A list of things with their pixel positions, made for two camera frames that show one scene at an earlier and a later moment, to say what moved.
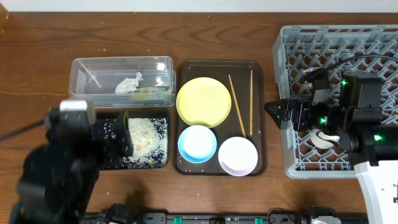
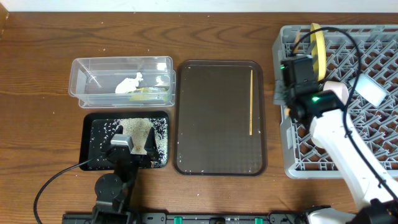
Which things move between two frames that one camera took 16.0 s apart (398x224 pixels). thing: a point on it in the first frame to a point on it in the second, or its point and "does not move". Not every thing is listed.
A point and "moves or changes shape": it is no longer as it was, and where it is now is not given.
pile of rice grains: x=149 y=139 does not move
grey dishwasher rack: x=298 y=48 does not move
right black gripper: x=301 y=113 to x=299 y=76
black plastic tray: x=150 y=133 does not move
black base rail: x=222 y=218 does not move
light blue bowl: x=197 y=144 moves or changes shape
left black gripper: x=125 y=132 to x=132 y=154
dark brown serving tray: x=247 y=79 does not move
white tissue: x=126 y=84 does not move
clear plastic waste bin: x=110 y=82 does not move
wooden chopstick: x=244 y=135 to x=297 y=38
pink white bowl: x=237 y=156 moves or changes shape
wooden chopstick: x=251 y=102 does not move
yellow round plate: x=203 y=99 to x=319 y=50
